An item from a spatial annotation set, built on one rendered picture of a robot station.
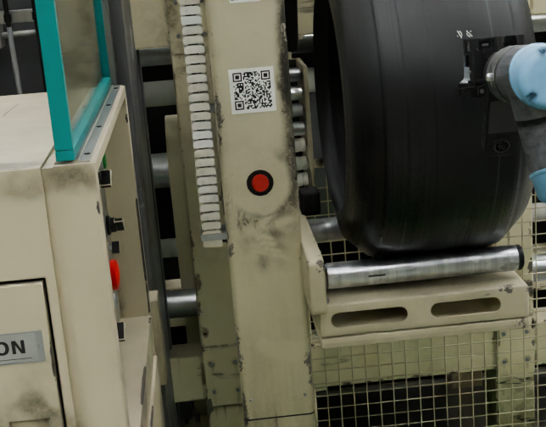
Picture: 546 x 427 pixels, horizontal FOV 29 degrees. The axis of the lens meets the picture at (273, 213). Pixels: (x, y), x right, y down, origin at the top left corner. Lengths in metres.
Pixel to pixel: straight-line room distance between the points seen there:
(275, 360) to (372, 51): 0.61
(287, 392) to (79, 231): 0.90
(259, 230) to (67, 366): 0.74
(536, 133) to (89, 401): 0.61
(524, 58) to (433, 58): 0.36
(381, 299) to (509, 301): 0.22
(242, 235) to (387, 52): 0.43
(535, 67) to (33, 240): 0.60
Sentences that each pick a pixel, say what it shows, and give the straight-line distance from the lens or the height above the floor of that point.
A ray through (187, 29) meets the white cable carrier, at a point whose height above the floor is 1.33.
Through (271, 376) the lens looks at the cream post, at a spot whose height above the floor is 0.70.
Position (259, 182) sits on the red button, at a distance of 1.81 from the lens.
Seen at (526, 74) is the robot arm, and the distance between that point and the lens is 1.27.
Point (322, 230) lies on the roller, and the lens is 2.06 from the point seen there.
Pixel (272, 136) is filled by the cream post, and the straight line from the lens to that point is 1.80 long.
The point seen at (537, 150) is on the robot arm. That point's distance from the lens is 1.32.
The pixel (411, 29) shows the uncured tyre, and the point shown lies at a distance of 1.63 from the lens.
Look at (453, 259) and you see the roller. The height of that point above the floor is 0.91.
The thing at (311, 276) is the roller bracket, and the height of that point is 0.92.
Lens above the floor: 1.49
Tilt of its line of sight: 15 degrees down
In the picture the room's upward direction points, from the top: 5 degrees counter-clockwise
